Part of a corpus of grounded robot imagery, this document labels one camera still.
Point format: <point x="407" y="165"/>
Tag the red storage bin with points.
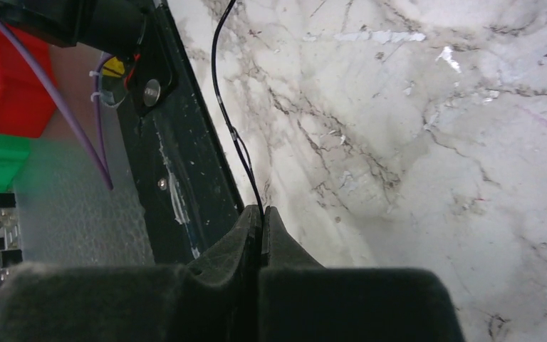
<point x="25" y="105"/>

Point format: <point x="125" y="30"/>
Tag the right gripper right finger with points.
<point x="301" y="300"/>

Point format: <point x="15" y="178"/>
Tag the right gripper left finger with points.
<point x="212" y="298"/>

